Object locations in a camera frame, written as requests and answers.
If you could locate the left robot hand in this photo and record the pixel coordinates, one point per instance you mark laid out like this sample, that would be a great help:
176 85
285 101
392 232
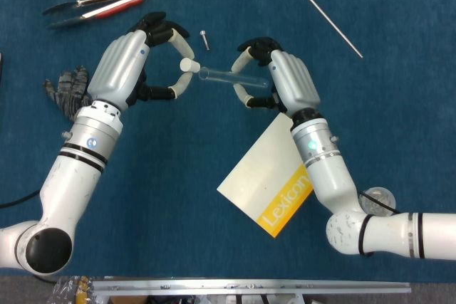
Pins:
117 69

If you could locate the thin metal rod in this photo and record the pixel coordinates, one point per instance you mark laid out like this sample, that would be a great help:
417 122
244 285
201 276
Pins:
335 26

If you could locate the white and yellow Lexicon book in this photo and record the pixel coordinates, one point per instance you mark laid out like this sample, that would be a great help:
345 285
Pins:
260 183

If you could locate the grey knit work glove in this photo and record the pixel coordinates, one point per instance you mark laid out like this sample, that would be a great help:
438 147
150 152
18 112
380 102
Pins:
67 87

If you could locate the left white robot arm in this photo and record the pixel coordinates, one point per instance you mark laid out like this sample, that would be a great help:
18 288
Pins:
75 183

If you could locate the clear glass test tube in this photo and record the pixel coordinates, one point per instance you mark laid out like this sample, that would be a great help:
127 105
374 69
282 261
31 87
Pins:
221 75

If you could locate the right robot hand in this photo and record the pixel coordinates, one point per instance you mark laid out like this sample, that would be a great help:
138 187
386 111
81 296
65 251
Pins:
295 83

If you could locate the small white cap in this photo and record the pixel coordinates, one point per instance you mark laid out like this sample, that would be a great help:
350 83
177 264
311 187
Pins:
188 65

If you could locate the blue felt table cover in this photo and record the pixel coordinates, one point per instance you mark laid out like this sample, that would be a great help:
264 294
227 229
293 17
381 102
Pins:
171 161

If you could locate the crumpled clear plastic wrap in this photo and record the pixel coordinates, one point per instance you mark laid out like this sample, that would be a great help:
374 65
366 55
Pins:
67 289

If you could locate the small metal bolt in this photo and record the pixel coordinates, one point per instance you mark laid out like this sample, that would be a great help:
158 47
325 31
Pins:
204 40

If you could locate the aluminium frame rail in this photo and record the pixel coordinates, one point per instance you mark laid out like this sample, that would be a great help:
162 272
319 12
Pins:
249 288

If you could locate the clear round container of clips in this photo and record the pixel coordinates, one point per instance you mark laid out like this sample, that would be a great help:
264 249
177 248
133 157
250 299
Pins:
379 197

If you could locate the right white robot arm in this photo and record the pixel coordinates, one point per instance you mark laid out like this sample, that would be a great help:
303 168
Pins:
327 176

